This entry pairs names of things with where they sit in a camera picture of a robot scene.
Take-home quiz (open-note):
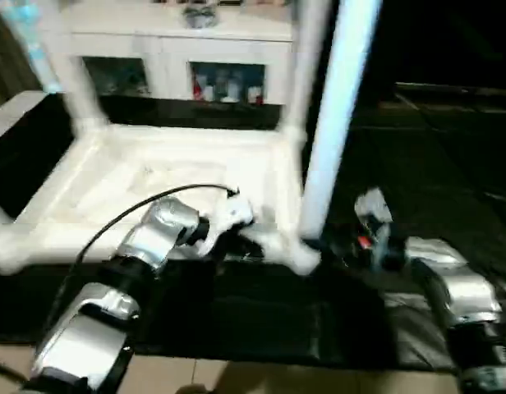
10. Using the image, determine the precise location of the white plastic table top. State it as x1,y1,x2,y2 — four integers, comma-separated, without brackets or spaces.
0,123,324,278

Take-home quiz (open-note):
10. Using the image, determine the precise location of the black work mat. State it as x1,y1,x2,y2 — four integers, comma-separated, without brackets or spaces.
0,90,506,370

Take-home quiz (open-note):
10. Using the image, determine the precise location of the black metal bar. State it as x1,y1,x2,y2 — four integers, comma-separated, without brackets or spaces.
397,80,506,99

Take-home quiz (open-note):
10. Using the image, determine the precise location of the white glass-door cabinet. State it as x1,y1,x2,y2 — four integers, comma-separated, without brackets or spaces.
39,0,315,106

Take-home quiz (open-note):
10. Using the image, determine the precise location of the crumpled silver object on cabinet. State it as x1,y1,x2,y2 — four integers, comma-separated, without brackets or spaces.
181,4,219,29

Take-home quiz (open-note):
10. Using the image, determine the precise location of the dark grey curtain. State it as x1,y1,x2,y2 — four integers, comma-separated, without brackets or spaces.
0,0,44,108

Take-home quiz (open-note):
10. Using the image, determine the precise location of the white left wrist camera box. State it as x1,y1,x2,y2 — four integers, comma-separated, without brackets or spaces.
197,195,255,255

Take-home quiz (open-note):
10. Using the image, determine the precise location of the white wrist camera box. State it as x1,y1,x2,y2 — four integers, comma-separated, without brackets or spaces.
353,187,393,247
197,195,255,255

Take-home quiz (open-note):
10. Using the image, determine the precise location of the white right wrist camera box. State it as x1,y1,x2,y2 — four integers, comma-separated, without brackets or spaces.
353,187,393,247

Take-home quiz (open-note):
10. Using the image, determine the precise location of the black table frame leg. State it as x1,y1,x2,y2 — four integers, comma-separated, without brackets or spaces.
0,361,28,387

